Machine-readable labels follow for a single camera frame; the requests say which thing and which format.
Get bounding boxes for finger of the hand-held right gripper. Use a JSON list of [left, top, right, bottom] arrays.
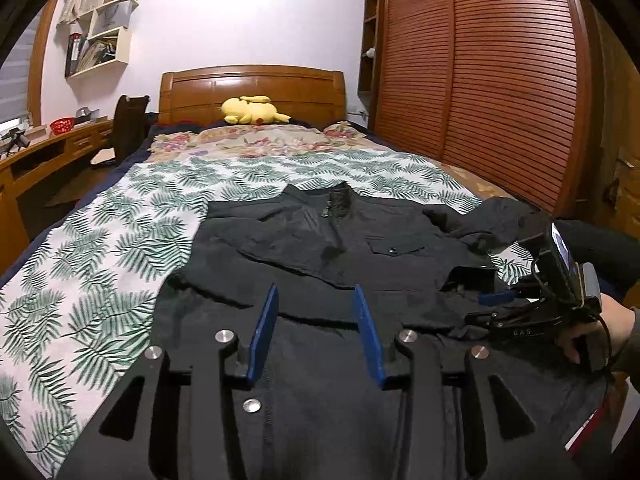
[[464, 309, 503, 330], [477, 287, 538, 307]]

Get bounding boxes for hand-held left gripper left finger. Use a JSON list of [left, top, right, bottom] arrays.
[[57, 283, 281, 480]]

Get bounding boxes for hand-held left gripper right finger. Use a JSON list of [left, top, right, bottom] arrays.
[[351, 284, 583, 480]]

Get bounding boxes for black jacket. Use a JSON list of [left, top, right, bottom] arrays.
[[150, 182, 616, 480]]

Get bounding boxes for person's right forearm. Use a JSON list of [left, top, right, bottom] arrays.
[[612, 306, 640, 377]]

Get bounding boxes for person's right hand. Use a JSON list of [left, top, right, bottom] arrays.
[[552, 291, 637, 365]]

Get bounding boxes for person's dark clothing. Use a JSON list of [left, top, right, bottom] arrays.
[[555, 219, 640, 306]]

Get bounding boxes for golden brown blanket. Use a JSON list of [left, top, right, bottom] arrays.
[[442, 159, 518, 202]]

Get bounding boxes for leaf print bed sheet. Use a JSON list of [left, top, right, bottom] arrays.
[[0, 152, 536, 478]]

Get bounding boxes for floral pillow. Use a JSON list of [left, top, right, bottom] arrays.
[[147, 120, 396, 162]]

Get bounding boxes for wooden slatted wardrobe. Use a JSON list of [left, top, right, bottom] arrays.
[[375, 0, 596, 217]]

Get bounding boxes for yellow plush toy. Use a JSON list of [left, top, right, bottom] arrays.
[[221, 95, 292, 126]]

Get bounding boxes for brown chair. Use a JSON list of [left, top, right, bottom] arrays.
[[110, 94, 151, 162]]

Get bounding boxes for wooden bed headboard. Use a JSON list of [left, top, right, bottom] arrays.
[[159, 65, 347, 127]]

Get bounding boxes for wooden desk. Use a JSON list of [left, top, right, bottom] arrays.
[[0, 117, 117, 277]]

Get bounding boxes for narrow wooden shelf unit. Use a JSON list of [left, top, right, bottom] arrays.
[[357, 0, 379, 97]]

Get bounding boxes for black tripod device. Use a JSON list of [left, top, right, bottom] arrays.
[[0, 127, 28, 158]]

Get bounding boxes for black binders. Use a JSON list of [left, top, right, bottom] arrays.
[[64, 32, 83, 78]]

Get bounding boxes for grey window blind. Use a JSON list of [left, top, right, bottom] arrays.
[[0, 15, 42, 127]]

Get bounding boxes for white wall shelf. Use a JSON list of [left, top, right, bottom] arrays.
[[56, 0, 140, 79]]

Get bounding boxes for wooden window frame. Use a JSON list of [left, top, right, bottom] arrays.
[[26, 0, 67, 127]]

